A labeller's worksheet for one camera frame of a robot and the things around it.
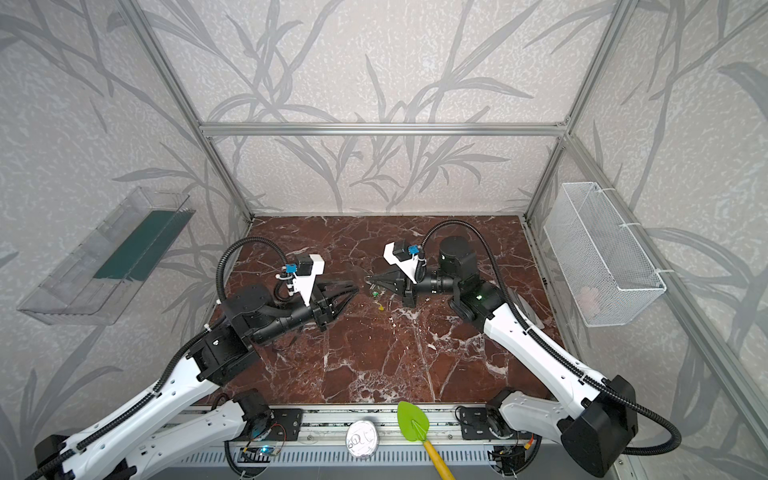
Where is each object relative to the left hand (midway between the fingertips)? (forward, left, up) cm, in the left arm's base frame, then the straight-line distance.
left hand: (358, 282), depth 60 cm
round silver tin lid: (-24, 0, -29) cm, 37 cm away
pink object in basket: (+4, -55, -14) cm, 57 cm away
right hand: (+4, -3, -2) cm, 6 cm away
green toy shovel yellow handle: (-21, -13, -32) cm, 41 cm away
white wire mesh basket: (+4, -51, +1) cm, 51 cm away
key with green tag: (+1, -3, -7) cm, 8 cm away
